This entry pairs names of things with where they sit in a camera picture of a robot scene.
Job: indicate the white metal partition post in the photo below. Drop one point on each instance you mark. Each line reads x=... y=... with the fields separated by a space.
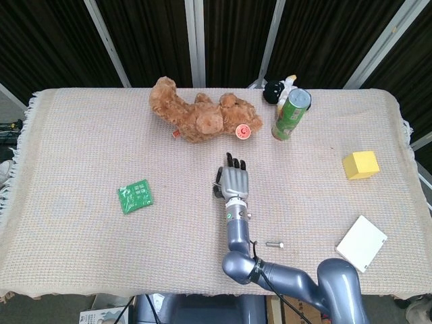
x=381 y=44
x=270 y=40
x=195 y=44
x=422 y=141
x=106 y=42

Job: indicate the brown teddy bear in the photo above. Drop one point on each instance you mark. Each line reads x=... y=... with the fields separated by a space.
x=195 y=114

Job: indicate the green chips can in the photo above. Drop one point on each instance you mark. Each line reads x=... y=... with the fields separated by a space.
x=290 y=114

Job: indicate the beige woven tablecloth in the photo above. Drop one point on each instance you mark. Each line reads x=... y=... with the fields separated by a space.
x=101 y=243

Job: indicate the yellow cube block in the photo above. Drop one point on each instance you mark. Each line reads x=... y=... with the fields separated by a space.
x=361 y=165

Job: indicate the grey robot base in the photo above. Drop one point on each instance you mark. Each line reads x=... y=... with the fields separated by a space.
x=202 y=308

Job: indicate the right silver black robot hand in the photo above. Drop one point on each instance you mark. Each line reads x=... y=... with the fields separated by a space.
x=236 y=182

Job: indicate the green snack packet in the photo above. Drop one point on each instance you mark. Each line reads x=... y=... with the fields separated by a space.
x=135 y=196

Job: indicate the round orange hang tag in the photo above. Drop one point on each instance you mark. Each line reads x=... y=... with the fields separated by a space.
x=242 y=131

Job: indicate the grey shoe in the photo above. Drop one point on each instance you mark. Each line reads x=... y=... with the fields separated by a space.
x=420 y=310

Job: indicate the white printed box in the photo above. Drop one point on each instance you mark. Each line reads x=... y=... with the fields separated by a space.
x=101 y=316

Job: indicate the black white plush toy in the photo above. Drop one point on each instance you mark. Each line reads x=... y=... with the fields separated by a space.
x=272 y=89

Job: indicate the white flat box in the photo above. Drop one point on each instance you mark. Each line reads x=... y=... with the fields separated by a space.
x=361 y=243

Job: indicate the white shoe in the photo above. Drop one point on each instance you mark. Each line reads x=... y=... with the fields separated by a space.
x=6 y=170

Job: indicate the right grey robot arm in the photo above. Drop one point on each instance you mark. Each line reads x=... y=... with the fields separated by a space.
x=236 y=233

